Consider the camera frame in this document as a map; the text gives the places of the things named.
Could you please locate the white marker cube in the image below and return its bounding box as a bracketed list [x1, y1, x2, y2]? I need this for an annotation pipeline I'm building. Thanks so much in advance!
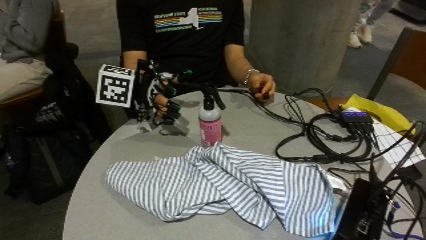
[95, 63, 136, 109]

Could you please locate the purple cable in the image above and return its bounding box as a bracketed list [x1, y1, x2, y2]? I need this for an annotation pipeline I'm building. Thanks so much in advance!
[384, 199, 426, 240]

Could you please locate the black electronic box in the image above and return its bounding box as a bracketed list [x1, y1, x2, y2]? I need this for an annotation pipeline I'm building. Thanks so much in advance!
[333, 178, 395, 240]

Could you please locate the black cable hub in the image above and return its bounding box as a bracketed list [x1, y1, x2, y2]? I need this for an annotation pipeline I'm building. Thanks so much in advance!
[339, 110, 377, 134]

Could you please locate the silver bracelet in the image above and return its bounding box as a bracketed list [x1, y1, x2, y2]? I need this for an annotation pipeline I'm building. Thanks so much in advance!
[242, 68, 262, 86]

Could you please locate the brown wooden chair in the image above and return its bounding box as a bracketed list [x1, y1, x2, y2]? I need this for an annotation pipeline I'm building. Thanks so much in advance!
[367, 26, 426, 102]

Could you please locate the yellow bag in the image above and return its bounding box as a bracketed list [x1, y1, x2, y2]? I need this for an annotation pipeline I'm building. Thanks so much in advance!
[340, 93, 419, 136]

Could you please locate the white checked paper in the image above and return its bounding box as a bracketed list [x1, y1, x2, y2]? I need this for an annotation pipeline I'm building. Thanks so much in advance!
[372, 119, 426, 169]

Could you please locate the black backpack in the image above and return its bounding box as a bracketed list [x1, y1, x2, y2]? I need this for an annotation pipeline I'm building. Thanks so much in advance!
[2, 63, 115, 206]

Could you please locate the grey concrete pillar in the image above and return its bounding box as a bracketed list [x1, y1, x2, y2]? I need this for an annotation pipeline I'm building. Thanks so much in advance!
[246, 0, 364, 95]

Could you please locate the the person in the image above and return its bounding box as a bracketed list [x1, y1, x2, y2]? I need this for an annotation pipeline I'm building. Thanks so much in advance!
[115, 0, 247, 88]

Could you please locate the striped grey white cloth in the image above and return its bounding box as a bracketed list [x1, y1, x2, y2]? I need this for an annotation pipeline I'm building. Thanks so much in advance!
[104, 142, 349, 238]

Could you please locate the pink spray bottle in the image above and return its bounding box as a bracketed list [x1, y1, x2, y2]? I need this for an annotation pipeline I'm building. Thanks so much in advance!
[198, 83, 228, 148]

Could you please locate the bundle of black cables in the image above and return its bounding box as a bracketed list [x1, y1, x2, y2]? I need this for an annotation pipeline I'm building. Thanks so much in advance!
[222, 86, 426, 174]

